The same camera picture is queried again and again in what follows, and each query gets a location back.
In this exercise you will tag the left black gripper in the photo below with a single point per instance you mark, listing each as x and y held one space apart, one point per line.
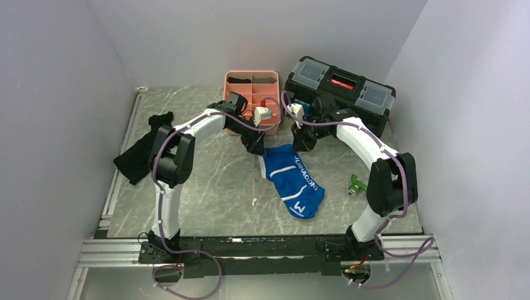
254 142

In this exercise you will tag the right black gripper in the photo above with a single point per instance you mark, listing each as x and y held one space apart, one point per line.
300 143

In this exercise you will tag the blue underwear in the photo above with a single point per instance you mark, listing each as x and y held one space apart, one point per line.
296 188

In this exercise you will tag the black underwear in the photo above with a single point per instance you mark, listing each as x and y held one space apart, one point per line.
133 163

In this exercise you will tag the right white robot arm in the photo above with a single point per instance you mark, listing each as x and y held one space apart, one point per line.
392 184

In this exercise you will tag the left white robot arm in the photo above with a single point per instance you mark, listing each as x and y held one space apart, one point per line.
172 156

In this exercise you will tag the pink divided organizer tray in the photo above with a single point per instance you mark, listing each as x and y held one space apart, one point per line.
241 82

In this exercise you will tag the green white tool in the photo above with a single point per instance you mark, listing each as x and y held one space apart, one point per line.
356 186

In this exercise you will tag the rolled grey cloth in tray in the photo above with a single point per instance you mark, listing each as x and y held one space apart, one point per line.
264 80

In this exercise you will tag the black toolbox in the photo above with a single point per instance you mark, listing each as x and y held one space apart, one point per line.
371 100

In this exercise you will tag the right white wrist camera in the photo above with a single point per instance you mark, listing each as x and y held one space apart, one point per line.
296 112

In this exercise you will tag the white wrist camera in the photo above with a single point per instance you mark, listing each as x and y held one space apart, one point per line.
262 112
296 112

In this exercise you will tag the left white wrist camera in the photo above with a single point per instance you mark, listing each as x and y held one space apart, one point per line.
262 112

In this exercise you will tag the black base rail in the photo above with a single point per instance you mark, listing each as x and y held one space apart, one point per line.
324 254

